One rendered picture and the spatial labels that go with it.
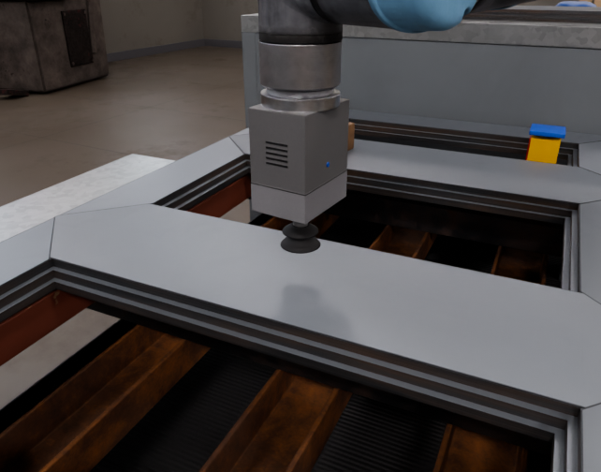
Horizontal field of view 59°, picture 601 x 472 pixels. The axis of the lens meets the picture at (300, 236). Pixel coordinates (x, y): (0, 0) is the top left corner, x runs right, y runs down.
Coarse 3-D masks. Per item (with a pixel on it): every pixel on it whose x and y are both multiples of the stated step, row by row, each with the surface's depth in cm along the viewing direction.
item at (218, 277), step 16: (240, 240) 66; (256, 240) 66; (272, 240) 66; (208, 256) 62; (224, 256) 62; (240, 256) 62; (256, 256) 62; (272, 256) 62; (192, 272) 59; (208, 272) 59; (224, 272) 59; (240, 272) 59; (256, 272) 59; (176, 288) 56; (192, 288) 56; (208, 288) 56; (224, 288) 56; (240, 288) 56; (224, 304) 53
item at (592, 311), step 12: (588, 300) 54; (588, 312) 52; (600, 312) 52; (588, 324) 50; (600, 324) 50; (588, 336) 48; (600, 336) 48; (588, 348) 47; (600, 348) 47; (588, 360) 46; (600, 360) 46; (588, 372) 44; (600, 372) 44; (588, 384) 43; (600, 384) 43; (588, 396) 42; (600, 396) 42
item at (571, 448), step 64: (384, 128) 119; (192, 192) 84; (384, 192) 88; (448, 192) 84; (576, 256) 65; (0, 320) 56; (192, 320) 54; (256, 320) 52; (384, 384) 46; (448, 384) 44; (576, 448) 38
